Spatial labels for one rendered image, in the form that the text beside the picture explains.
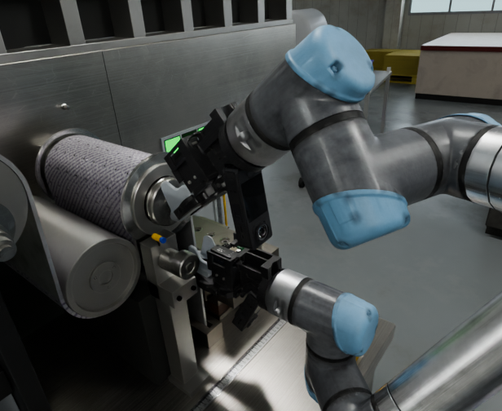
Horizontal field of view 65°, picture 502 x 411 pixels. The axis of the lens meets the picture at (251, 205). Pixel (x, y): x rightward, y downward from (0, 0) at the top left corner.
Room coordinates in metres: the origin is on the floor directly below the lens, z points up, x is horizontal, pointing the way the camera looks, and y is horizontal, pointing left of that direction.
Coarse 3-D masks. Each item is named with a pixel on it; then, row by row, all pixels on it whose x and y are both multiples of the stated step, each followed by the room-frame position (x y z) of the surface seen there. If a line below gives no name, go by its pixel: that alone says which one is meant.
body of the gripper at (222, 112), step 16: (224, 112) 0.46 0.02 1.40; (208, 128) 0.48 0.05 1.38; (224, 128) 0.43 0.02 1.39; (176, 144) 0.47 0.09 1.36; (192, 144) 0.47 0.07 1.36; (208, 144) 0.46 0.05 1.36; (224, 144) 0.42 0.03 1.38; (176, 160) 0.49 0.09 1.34; (192, 160) 0.45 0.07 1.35; (208, 160) 0.46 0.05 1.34; (224, 160) 0.44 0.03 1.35; (240, 160) 0.41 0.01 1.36; (176, 176) 0.48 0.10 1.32; (192, 176) 0.46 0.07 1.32; (208, 176) 0.44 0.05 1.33; (208, 192) 0.44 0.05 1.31; (224, 192) 0.47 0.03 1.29
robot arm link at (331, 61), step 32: (320, 32) 0.36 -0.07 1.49; (288, 64) 0.37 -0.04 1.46; (320, 64) 0.34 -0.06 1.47; (352, 64) 0.35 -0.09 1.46; (256, 96) 0.39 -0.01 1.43; (288, 96) 0.36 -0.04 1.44; (320, 96) 0.34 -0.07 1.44; (352, 96) 0.34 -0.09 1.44; (256, 128) 0.38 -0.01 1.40; (288, 128) 0.35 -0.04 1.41
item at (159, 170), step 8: (152, 168) 0.54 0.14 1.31; (160, 168) 0.55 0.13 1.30; (168, 168) 0.56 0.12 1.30; (144, 176) 0.52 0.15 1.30; (152, 176) 0.53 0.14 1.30; (160, 176) 0.54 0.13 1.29; (144, 184) 0.52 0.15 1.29; (136, 192) 0.51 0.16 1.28; (144, 192) 0.52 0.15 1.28; (136, 200) 0.51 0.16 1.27; (136, 208) 0.51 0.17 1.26; (136, 216) 0.50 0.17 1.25; (144, 216) 0.51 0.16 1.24; (136, 224) 0.51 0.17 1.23; (144, 224) 0.51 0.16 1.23; (152, 224) 0.52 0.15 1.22; (176, 224) 0.56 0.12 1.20; (152, 232) 0.52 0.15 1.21
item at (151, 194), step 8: (168, 176) 0.56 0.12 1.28; (152, 184) 0.53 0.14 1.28; (160, 184) 0.53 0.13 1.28; (176, 184) 0.55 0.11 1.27; (184, 184) 0.56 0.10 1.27; (152, 192) 0.52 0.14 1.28; (160, 192) 0.52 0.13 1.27; (144, 200) 0.52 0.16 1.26; (152, 200) 0.51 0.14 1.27; (160, 200) 0.52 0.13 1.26; (144, 208) 0.52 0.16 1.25; (152, 208) 0.51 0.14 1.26; (160, 208) 0.52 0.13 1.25; (168, 208) 0.53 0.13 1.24; (152, 216) 0.51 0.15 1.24; (160, 216) 0.52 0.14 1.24; (168, 216) 0.53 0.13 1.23; (160, 224) 0.52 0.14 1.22; (168, 224) 0.53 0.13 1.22
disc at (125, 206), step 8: (160, 152) 0.56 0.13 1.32; (168, 152) 0.57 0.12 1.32; (144, 160) 0.53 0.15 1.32; (152, 160) 0.54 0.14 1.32; (160, 160) 0.55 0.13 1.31; (136, 168) 0.52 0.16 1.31; (144, 168) 0.53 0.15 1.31; (136, 176) 0.52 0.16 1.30; (128, 184) 0.51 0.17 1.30; (136, 184) 0.52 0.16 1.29; (128, 192) 0.50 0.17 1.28; (128, 200) 0.50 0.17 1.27; (120, 208) 0.49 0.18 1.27; (128, 208) 0.50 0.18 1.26; (128, 216) 0.50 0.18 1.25; (128, 224) 0.50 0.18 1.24; (184, 224) 0.57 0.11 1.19; (128, 232) 0.50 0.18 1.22; (136, 232) 0.50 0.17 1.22; (144, 232) 0.51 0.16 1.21; (176, 232) 0.56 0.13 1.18; (136, 240) 0.50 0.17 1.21
